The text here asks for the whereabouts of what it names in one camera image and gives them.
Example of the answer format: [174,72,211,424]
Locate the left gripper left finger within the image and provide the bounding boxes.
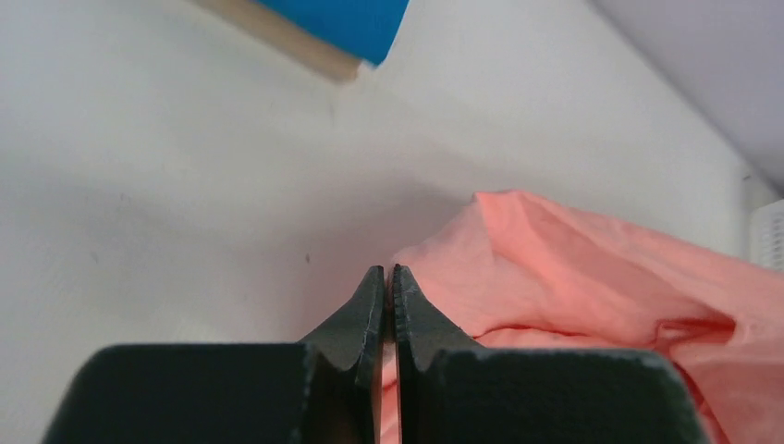
[43,266,385,443]

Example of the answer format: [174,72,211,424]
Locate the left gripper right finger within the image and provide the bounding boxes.
[392,265,708,443]

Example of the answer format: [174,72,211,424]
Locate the salmon pink t shirt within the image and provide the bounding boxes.
[394,191,783,443]

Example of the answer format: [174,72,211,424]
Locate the white plastic basket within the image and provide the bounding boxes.
[750,200,784,272]

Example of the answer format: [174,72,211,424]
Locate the folded blue t shirt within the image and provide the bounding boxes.
[258,0,409,66]

